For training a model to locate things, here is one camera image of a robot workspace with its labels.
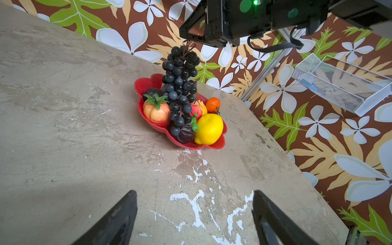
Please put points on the red fake strawberry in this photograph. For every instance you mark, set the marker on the red fake strawberry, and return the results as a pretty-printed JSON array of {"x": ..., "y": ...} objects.
[{"x": 156, "y": 110}]

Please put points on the red fake pomegranate piece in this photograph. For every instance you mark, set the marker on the red fake pomegranate piece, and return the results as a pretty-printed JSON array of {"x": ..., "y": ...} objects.
[{"x": 197, "y": 109}]

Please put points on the yellow fake lemon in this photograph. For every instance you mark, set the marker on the yellow fake lemon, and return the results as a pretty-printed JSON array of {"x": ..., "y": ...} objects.
[{"x": 210, "y": 129}]

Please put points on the orange mandarin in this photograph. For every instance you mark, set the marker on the orange mandarin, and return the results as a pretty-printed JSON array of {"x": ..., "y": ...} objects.
[{"x": 213, "y": 105}]

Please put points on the red flower-shaped fruit bowl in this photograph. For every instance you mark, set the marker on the red flower-shaped fruit bowl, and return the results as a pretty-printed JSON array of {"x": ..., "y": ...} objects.
[{"x": 141, "y": 85}]

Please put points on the small orange-yellow fruit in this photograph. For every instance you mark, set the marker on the small orange-yellow fruit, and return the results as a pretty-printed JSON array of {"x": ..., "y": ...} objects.
[{"x": 203, "y": 107}]

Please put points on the dark fake avocado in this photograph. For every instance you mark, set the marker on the dark fake avocado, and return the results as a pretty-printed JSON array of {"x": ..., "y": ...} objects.
[{"x": 151, "y": 91}]

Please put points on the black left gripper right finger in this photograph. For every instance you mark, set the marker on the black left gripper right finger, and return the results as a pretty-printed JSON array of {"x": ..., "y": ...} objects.
[{"x": 273, "y": 226}]

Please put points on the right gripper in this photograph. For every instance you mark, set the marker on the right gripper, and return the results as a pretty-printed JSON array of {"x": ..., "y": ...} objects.
[{"x": 216, "y": 23}]

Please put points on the aluminium right corner frame post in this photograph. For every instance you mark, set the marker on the aluminium right corner frame post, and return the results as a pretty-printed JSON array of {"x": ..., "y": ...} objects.
[{"x": 277, "y": 57}]

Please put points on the white mesh basket right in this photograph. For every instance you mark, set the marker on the white mesh basket right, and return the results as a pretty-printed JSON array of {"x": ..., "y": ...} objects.
[{"x": 346, "y": 85}]

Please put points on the dark purple passion fruit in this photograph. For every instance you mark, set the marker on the dark purple passion fruit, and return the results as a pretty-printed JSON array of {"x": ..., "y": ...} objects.
[{"x": 185, "y": 128}]

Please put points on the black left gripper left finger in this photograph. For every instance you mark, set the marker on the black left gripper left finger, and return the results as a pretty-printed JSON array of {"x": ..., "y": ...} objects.
[{"x": 116, "y": 226}]

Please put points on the black fake grape bunch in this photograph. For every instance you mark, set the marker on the black fake grape bunch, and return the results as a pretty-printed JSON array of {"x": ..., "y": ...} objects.
[{"x": 178, "y": 86}]

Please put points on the blue object in basket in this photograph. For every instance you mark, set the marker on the blue object in basket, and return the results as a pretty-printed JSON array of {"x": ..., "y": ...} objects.
[{"x": 308, "y": 85}]

